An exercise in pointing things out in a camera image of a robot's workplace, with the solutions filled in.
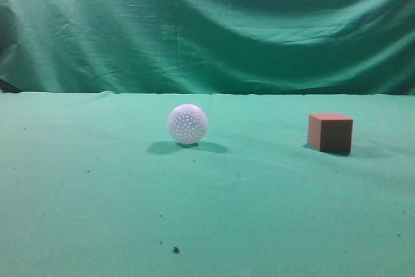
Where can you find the red-brown cube block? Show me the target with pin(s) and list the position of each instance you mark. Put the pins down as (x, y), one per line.
(330, 132)

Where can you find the white dimpled golf ball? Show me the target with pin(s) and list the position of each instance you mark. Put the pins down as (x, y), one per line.
(187, 124)

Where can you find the green backdrop cloth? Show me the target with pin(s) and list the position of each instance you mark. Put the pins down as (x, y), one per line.
(209, 46)

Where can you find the green table cloth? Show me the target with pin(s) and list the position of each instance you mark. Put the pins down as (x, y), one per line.
(93, 184)

